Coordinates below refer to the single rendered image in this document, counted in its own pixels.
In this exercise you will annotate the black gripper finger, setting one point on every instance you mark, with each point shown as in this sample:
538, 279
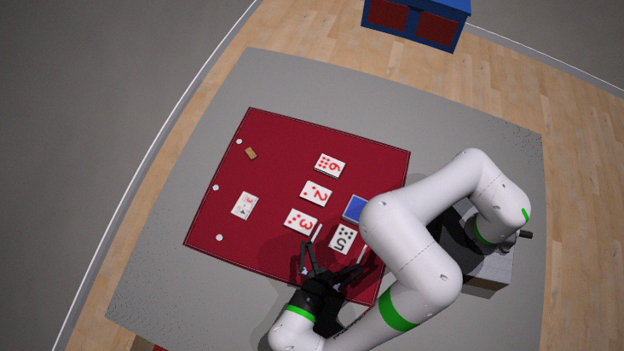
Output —
356, 267
302, 268

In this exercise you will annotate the blue playing card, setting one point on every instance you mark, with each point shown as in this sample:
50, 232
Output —
354, 207

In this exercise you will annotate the dark red card cloth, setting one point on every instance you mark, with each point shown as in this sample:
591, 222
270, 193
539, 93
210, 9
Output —
268, 274
287, 152

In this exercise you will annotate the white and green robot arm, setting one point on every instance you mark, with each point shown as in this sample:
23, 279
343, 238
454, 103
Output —
428, 279

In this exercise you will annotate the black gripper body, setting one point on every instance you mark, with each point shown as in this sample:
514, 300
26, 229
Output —
320, 289

